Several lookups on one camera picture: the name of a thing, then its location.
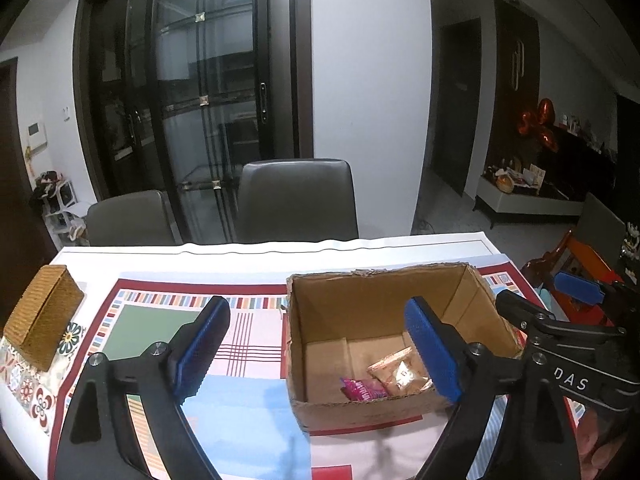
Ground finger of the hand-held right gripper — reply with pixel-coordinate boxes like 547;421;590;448
495;289;628;342
552;271;640;313

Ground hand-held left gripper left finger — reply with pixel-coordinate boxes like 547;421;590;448
54;296;232;480

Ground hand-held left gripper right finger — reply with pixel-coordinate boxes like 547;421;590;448
404;296;583;480

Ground cardboard box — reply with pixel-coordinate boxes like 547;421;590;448
282;260;526;436

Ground person's right hand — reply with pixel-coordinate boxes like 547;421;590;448
575;400;640;480

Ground orange wooden chair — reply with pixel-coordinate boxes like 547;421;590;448
520;230;621;321

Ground tan snack packet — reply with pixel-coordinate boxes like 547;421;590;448
366;346;433;397

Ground colourful patchwork table mat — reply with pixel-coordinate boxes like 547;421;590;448
47;260;583;480

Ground pink snack packet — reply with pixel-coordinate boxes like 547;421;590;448
340;377;388;403

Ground white low cabinet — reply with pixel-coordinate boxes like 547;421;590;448
472;172;586;228

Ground grey leather dining chair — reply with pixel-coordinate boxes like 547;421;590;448
86;190;183;247
235;159;360;243

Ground woven wicker box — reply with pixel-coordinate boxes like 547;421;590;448
2;264;86;373

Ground red foil balloons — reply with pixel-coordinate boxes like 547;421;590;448
517;99;561;153

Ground floral tile pattern cloth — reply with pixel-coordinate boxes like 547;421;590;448
0;320;87;436

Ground white shoe rack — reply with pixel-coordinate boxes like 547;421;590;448
30;170;88;246

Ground dark interior door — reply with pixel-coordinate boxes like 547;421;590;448
432;17;483;198

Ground dark tall cabinet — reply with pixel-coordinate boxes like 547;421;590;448
492;0;541;181

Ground black framed glass sliding doors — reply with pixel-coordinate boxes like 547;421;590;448
75;0;313;243

